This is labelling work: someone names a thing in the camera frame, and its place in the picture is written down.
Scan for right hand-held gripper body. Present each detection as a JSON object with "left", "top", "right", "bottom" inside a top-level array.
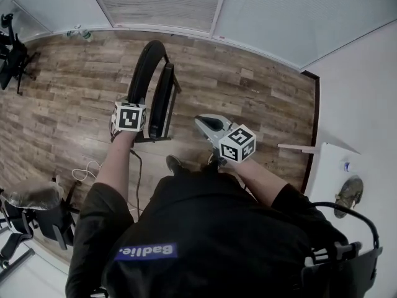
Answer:
[{"left": 206, "top": 121, "right": 257, "bottom": 167}]

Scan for white power strip with cable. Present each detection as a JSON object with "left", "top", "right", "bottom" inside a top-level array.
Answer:
[{"left": 71, "top": 161, "right": 104, "bottom": 183}]

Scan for person's right forearm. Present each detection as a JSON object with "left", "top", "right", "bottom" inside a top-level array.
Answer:
[{"left": 223, "top": 158, "right": 288, "bottom": 207}]

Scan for person's black shirt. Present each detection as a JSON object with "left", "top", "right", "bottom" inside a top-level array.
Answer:
[{"left": 65, "top": 166, "right": 351, "bottom": 298}]

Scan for camouflage cap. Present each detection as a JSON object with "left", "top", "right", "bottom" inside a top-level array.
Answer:
[{"left": 334, "top": 174, "right": 364, "bottom": 219}]

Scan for person's left forearm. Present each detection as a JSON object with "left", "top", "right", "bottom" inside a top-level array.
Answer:
[{"left": 92, "top": 130, "right": 140, "bottom": 220}]

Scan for black office chair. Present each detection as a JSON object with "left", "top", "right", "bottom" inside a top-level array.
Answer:
[{"left": 0, "top": 12, "right": 42, "bottom": 96}]

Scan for black waist pack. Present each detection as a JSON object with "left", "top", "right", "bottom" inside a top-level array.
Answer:
[{"left": 302, "top": 242, "right": 385, "bottom": 298}]

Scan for black folding chair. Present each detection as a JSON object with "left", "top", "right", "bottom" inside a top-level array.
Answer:
[{"left": 127, "top": 40, "right": 182, "bottom": 144}]

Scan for office chair with plastic-wrapped headrest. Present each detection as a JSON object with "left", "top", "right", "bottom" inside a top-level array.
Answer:
[{"left": 0, "top": 175, "right": 82, "bottom": 271}]

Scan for white table leg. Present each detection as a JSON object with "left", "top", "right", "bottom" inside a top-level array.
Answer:
[{"left": 278, "top": 143, "right": 320, "bottom": 154}]

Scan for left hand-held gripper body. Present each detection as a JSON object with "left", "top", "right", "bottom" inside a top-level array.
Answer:
[{"left": 111, "top": 101, "right": 148, "bottom": 133}]

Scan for white window blind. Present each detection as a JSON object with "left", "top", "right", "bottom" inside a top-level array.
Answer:
[{"left": 85, "top": 0, "right": 230, "bottom": 38}]

